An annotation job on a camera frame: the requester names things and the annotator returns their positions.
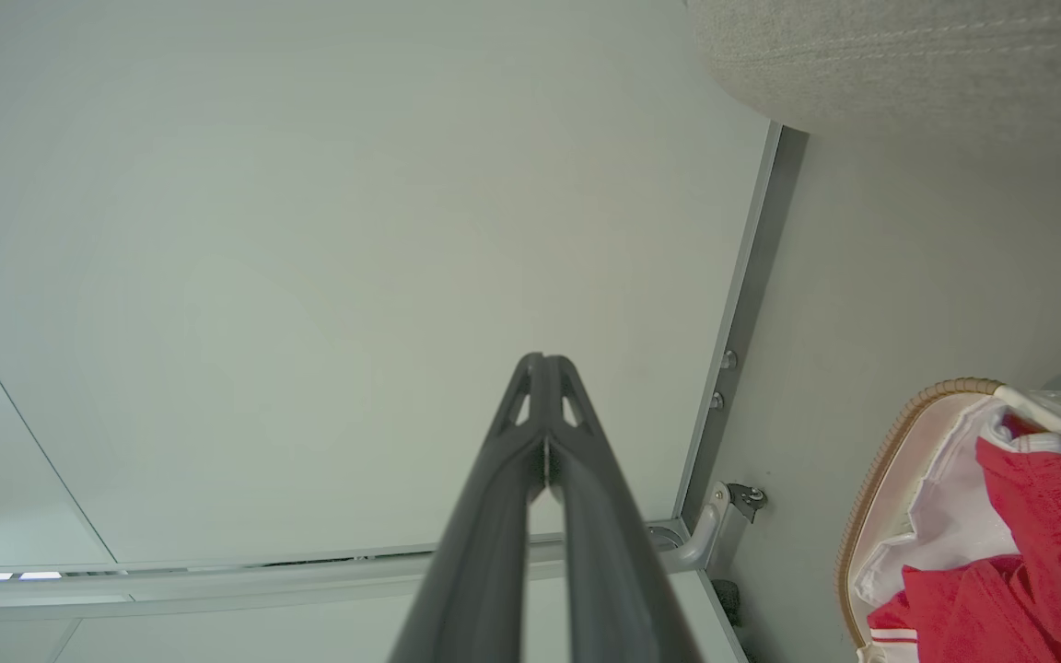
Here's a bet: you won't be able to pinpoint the white laundry basket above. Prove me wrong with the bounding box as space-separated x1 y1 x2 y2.
836 378 1061 663

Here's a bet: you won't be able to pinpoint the black caster wheel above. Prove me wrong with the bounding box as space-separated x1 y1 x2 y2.
727 483 768 524

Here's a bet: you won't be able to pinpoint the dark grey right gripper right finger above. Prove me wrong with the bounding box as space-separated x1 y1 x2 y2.
546 355 702 663

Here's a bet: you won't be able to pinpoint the red shorts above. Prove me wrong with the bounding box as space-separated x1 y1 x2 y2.
974 413 1061 663

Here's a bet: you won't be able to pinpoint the grey fabric sofa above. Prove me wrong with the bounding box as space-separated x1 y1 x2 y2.
685 0 1061 141

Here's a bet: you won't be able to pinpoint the grey table leg with caster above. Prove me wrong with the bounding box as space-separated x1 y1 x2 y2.
648 479 745 577

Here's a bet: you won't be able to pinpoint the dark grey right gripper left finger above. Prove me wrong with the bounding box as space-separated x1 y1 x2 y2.
390 353 546 663

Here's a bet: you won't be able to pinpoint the red white striped jersey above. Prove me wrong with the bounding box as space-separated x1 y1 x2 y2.
867 552 1061 663

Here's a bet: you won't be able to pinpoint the grey partition frame rail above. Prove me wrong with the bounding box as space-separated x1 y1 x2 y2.
0 539 683 622
673 120 810 528

